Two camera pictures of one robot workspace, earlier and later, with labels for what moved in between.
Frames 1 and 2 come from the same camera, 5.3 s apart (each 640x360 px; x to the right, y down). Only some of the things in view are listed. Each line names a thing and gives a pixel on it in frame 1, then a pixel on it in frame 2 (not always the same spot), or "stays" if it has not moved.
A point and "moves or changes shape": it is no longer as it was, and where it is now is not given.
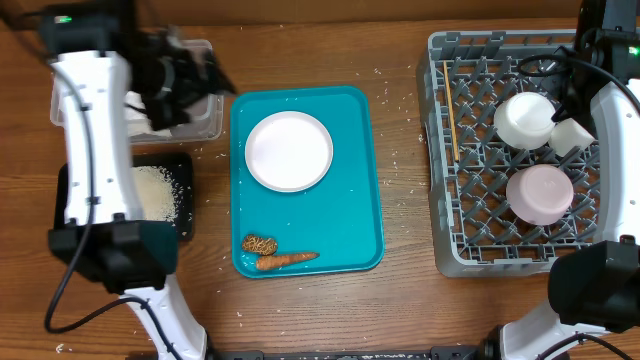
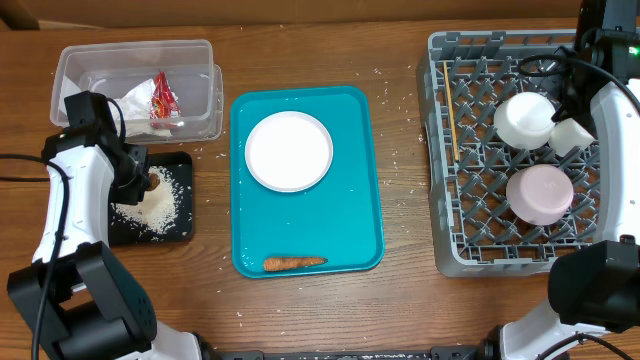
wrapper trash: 138,121 stays
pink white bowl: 539,194 stays
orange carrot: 269,262 moves or changes shape
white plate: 289,151 stays
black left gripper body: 164,85 to 131,181
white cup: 566,135 stays
